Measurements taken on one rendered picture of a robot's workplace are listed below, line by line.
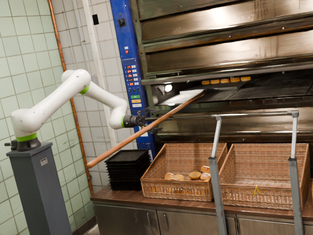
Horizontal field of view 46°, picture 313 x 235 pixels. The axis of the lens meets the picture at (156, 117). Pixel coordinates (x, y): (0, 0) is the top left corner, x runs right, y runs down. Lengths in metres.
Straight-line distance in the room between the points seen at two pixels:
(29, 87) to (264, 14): 1.95
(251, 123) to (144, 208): 1.01
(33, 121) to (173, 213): 1.18
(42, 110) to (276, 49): 1.59
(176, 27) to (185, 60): 0.26
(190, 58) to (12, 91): 1.44
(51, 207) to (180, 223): 0.91
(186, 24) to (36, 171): 1.50
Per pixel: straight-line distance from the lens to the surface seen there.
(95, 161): 1.86
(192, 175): 2.97
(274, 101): 2.74
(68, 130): 3.57
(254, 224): 2.51
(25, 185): 2.47
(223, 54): 2.78
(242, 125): 2.84
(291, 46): 2.66
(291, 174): 2.23
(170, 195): 2.73
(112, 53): 3.22
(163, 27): 2.96
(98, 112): 3.45
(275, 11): 2.66
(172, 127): 3.06
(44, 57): 3.44
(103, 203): 3.04
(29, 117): 2.21
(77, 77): 2.31
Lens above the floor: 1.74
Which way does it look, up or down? 12 degrees down
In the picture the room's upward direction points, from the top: 10 degrees counter-clockwise
